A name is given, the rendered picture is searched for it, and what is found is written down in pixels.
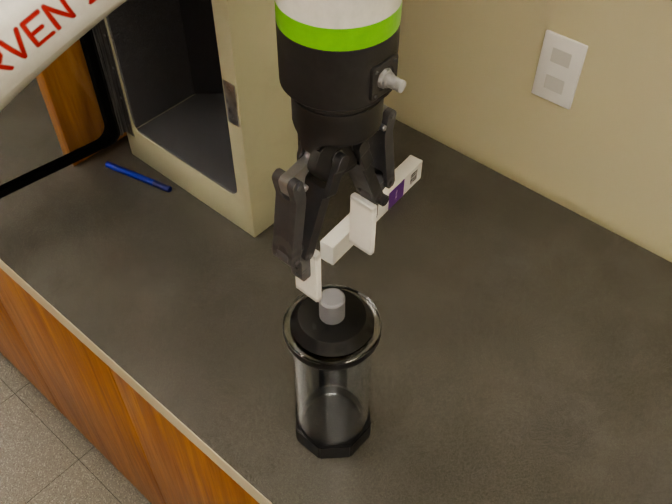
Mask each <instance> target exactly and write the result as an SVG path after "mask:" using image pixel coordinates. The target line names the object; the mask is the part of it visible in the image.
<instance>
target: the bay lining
mask: <svg viewBox="0 0 672 504"><path fill-rule="evenodd" d="M106 19H107V23H108V27H109V31H110V35H111V39H112V43H113V47H114V50H115V54H116V58H117V62H118V66H119V70H120V74H121V78H122V82H123V86H124V90H125V93H126V97H127V101H128V105H129V109H130V113H131V117H132V121H133V124H134V125H135V127H136V128H138V127H140V126H141V125H143V124H145V123H146V122H148V121H150V120H151V119H153V118H155V117H157V116H158V115H160V114H162V113H163V112H165V111H167V110H168V109H170V108H172V107H173V106H175V105H177V104H178V103H180V102H182V101H184V100H185V99H187V98H189V97H190V96H192V95H194V94H211V93H224V90H223V83H222V76H221V68H220V61H219V54H218V46H217V39H216V32H215V24H214V17H213V10H212V2H211V0H127V1H126V2H124V3H123V4H122V5H120V6H119V7H118V8H117V9H115V10H114V11H113V12H112V13H110V14H109V15H108V16H107V17H106Z"/></svg>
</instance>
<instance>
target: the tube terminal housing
mask: <svg viewBox="0 0 672 504"><path fill-rule="evenodd" d="M211 2H212V10H213V17H214V24H215V32H216V39H217V46H218V54H219V61H220V68H221V76H222V83H223V79H224V80H225V81H227V82H229V83H231V84H232V85H234V86H235V94H236V102H237V111H238V119H239V127H237V126H236V125H234V124H232V123H231V122H229V121H228V127H229V134H230V142H231V149H232V156H233V164H234V171H235V178H236V186H237V193H235V194H232V193H230V192H228V191H227V190H225V189H224V188H222V187H221V186H219V185H218V184H216V183H215V182H213V181H212V180H210V179H209V178H207V177H206V176H204V175H203V174H201V173H200V172H198V171H197V170H195V169H194V168H192V167H191V166H189V165H187V164H186V163H184V162H183V161H181V160H180V159H178V158H177V157H175V156H174V155H172V154H171V153H169V152H168V151H166V150H165V149H163V148H162V147H160V146H159V145H157V144H156V143H154V142H153V141H151V140H150V139H148V138H147V137H145V136H143V135H142V134H140V133H139V132H138V130H137V128H136V127H135V125H134V124H133V121H132V117H131V113H130V109H129V105H128V101H127V97H126V93H125V90H124V86H123V82H122V78H121V74H120V70H119V66H118V62H117V58H116V54H115V50H114V47H113V43H112V39H111V35H110V31H109V27H108V23H107V19H106V17H105V18H104V20H105V24H106V28H107V32H108V36H109V40H110V44H111V47H112V51H113V55H114V59H115V63H116V67H117V71H118V74H119V78H120V82H121V86H122V90H123V94H124V98H125V102H126V105H127V109H128V113H129V117H130V121H131V125H132V129H133V133H134V136H135V137H134V136H132V135H131V134H129V133H128V132H126V133H127V136H128V140H129V144H130V148H131V151H132V154H133V155H135V156H136V157H138V158H139V159H141V160H142V161H143V162H145V163H146V164H148V165H149V166H151V167H152V168H154V169H155V170H157V171H158V172H160V173H161V174H162V175H164V176H165V177H167V178H168V179H170V180H171V181H173V182H174V183H176V184H177V185H179V186H180V187H181V188H183V189H184V190H186V191H187V192H189V193H190V194H192V195H193V196H195V197H196V198H198V199H199V200H200V201H202V202H203V203H205V204H206V205H208V206H209V207H211V208H212V209H214V210H215V211H217V212H218V213H220V214H221V215H222V216H224V217H225V218H227V219H228V220H230V221H231V222H233V223H234V224H236V225H237V226H239V227H240V228H241V229H243V230H244V231H246V232H247V233H249V234H250V235H252V236H253V237H256V236H258V235H259V234H260V233H261V232H263V231H264V230H265V229H267V228H268V227H269V226H271V225H272V224H273V223H274V213H275V197H276V191H275V188H274V184H273V181H272V174H273V172H274V171H275V170H276V169H277V168H281V169H283V170H284V171H287V170H288V169H289V168H290V167H291V166H292V165H294V164H295V163H296V162H297V152H298V133H297V131H296V129H295V127H294V124H293V121H292V109H291V97H290V96H289V95H287V93H286V92H285V91H284V90H283V88H282V86H281V84H280V81H279V69H278V52H277V36H276V20H275V3H274V0H211Z"/></svg>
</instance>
